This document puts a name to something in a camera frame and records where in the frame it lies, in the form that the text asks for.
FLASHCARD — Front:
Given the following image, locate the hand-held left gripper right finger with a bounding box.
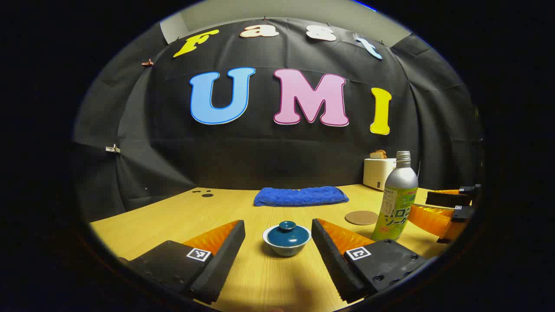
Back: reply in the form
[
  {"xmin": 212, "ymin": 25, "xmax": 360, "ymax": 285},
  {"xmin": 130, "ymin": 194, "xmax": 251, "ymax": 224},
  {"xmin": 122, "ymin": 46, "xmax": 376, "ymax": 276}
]
[{"xmin": 311, "ymin": 218, "xmax": 430, "ymax": 304}]

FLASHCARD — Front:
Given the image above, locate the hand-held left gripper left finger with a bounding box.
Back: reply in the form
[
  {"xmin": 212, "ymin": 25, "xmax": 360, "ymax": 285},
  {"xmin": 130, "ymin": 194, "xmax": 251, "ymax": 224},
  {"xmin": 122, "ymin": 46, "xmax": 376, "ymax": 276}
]
[{"xmin": 126, "ymin": 220, "xmax": 246, "ymax": 305}]

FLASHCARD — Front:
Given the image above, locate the white and blue teacup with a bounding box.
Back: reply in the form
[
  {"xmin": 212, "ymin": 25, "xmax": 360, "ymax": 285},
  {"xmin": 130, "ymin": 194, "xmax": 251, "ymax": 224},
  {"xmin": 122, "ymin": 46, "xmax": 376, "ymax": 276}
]
[{"xmin": 262, "ymin": 225, "xmax": 312, "ymax": 257}]

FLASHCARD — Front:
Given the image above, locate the silver green water bottle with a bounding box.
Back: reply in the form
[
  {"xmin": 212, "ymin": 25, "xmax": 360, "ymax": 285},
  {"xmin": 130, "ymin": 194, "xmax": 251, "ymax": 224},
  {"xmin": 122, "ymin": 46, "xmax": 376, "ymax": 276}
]
[{"xmin": 372, "ymin": 151, "xmax": 419, "ymax": 242}]

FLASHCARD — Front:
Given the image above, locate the blue teacup lid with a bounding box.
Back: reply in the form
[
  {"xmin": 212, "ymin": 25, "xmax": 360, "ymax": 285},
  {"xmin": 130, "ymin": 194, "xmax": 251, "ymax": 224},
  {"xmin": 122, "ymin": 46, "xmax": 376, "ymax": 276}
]
[{"xmin": 267, "ymin": 221, "xmax": 310, "ymax": 247}]

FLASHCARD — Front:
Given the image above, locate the round brown coaster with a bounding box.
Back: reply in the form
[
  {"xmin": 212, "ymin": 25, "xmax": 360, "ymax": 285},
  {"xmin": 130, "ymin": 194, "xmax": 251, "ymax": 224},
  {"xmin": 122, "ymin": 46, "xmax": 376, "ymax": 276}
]
[{"xmin": 345, "ymin": 211, "xmax": 379, "ymax": 226}]

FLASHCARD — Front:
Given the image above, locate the white toaster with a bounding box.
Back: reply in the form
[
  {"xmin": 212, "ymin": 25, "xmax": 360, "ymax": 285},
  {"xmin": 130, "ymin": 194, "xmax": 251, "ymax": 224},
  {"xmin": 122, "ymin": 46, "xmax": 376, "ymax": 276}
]
[{"xmin": 363, "ymin": 158, "xmax": 397, "ymax": 191}]

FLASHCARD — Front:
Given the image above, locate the blue towel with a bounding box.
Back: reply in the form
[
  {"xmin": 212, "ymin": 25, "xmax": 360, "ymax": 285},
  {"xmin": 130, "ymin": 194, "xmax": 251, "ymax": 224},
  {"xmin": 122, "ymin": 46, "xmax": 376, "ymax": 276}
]
[{"xmin": 254, "ymin": 186, "xmax": 349, "ymax": 207}]

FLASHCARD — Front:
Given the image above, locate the black backdrop cloth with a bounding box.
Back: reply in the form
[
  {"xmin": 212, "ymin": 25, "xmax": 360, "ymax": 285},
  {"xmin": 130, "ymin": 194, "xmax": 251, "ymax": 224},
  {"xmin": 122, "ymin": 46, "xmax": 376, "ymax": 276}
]
[{"xmin": 72, "ymin": 16, "xmax": 484, "ymax": 224}]

